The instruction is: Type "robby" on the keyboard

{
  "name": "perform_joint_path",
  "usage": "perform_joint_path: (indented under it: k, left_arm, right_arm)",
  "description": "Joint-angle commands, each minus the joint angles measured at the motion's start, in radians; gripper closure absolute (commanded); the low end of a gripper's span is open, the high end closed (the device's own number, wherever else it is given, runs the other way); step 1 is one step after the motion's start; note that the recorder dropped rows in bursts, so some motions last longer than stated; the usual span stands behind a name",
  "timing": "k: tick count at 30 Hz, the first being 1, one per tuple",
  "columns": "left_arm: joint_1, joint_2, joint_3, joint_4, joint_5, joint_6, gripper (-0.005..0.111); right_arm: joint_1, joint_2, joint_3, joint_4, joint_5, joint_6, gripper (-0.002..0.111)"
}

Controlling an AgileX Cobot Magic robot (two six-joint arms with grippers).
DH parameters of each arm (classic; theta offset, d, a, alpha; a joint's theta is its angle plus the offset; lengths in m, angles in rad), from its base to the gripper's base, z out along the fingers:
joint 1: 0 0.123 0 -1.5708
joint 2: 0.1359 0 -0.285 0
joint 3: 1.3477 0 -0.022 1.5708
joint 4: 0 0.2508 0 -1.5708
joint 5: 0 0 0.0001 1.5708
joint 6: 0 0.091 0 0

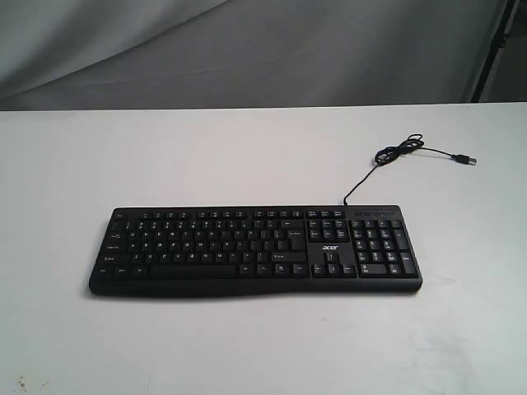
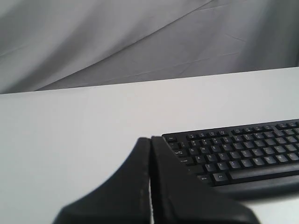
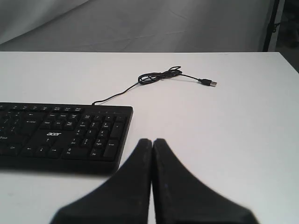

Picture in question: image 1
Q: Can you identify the black Acer keyboard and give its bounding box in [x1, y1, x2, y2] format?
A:
[88, 205, 422, 298]

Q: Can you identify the grey backdrop cloth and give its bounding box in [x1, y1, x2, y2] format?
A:
[1, 1, 505, 111]

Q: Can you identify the black tripod stand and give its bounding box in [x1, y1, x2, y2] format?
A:
[470, 0, 520, 104]

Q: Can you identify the black usb cable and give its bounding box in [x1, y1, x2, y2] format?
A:
[342, 132, 478, 207]

